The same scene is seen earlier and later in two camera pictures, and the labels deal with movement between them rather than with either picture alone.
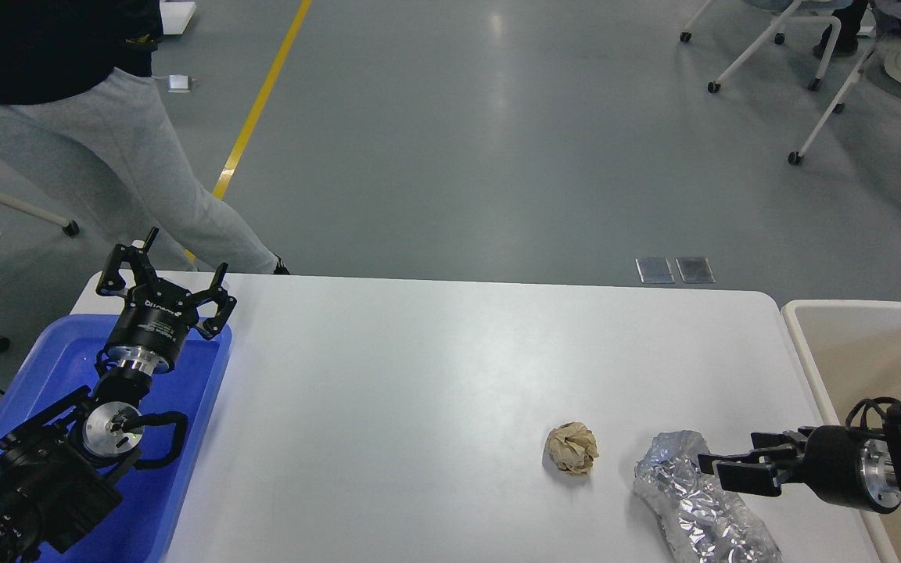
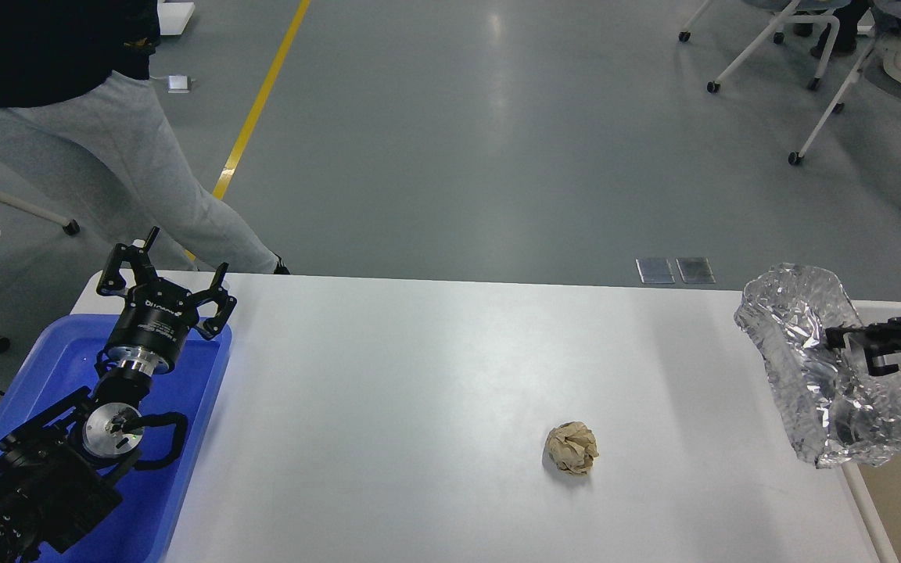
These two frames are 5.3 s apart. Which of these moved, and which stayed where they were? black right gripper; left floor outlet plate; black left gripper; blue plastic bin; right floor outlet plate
Moved: black right gripper
Stayed: right floor outlet plate; black left gripper; left floor outlet plate; blue plastic bin
